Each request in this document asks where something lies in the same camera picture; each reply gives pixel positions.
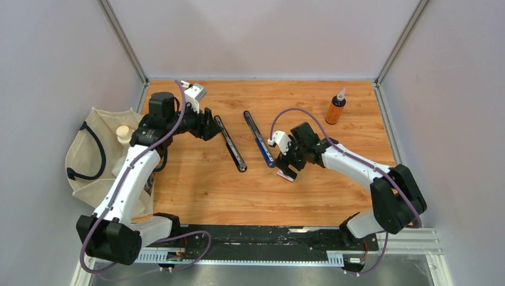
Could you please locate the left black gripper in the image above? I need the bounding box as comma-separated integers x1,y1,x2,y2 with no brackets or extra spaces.
166,100,224,141

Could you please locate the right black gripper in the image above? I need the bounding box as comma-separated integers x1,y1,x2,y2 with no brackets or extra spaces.
273,135,307,180

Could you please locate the white red staple box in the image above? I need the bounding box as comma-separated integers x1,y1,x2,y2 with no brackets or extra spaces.
276,170,294,182

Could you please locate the blue stapler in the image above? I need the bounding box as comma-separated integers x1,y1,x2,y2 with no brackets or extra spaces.
243,110,276,168

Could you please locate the black stapler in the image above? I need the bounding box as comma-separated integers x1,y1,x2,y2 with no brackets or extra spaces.
214,115,247,173

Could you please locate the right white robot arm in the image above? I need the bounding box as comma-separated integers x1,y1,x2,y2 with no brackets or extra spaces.
267,122,427,250

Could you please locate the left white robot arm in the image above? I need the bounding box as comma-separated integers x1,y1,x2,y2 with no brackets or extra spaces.
76,86,222,273

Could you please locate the orange glue bottle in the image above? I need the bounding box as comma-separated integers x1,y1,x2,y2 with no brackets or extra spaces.
325,88,346,125

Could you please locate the cream bottle in bag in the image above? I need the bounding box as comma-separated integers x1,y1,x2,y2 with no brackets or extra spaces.
116,125,135,148

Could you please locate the beige tote bag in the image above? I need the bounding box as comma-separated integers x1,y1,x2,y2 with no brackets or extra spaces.
65,108,142,208

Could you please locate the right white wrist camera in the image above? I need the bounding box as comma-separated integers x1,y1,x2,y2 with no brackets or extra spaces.
267,130,292,155

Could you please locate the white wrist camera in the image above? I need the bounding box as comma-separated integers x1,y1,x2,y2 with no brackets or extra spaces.
267,130,292,155
180,80,207,114

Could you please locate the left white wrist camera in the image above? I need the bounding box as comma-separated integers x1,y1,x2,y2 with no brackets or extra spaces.
180,80,207,114

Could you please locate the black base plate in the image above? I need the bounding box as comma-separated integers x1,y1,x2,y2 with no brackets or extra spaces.
136,224,379,266

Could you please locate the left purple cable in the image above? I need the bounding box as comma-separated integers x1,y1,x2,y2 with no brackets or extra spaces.
79,80,213,275

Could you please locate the purple cable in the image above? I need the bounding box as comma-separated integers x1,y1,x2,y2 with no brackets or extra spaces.
79,80,213,275
269,107,423,276

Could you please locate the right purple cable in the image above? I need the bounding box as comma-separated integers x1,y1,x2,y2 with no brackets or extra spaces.
269,107,423,276

